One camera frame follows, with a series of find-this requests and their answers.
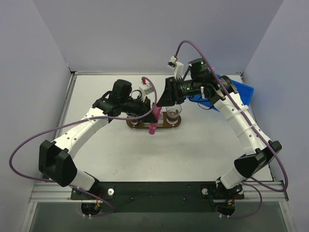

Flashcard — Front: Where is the magenta toothpaste tube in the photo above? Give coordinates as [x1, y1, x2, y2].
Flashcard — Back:
[148, 102, 162, 135]

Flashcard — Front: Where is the dark glass cup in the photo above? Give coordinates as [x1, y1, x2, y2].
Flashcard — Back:
[166, 104, 182, 124]
[127, 114, 140, 126]

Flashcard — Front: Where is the clear textured toothbrush holder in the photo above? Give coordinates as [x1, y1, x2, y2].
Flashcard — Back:
[157, 111, 164, 127]

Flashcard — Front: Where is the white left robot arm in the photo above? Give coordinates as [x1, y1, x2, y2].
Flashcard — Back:
[39, 77, 157, 199]

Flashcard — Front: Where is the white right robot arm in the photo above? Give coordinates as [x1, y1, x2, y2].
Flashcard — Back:
[157, 58, 282, 191]

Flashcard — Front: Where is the brown oval wooden tray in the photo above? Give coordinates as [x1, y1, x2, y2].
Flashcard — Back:
[126, 111, 182, 130]

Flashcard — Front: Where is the blue plastic bin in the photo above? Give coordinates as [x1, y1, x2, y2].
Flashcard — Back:
[188, 72, 254, 112]

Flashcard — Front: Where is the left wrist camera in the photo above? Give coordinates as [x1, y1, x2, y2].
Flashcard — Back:
[139, 77, 154, 101]

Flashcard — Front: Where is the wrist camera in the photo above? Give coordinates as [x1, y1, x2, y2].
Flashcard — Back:
[139, 77, 154, 101]
[167, 56, 183, 79]

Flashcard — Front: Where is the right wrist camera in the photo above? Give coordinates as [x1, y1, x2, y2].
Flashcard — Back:
[167, 56, 183, 79]

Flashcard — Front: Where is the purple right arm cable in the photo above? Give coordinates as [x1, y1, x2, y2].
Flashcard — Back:
[174, 40, 289, 219]

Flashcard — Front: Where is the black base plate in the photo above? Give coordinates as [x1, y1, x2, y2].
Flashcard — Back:
[70, 180, 244, 213]

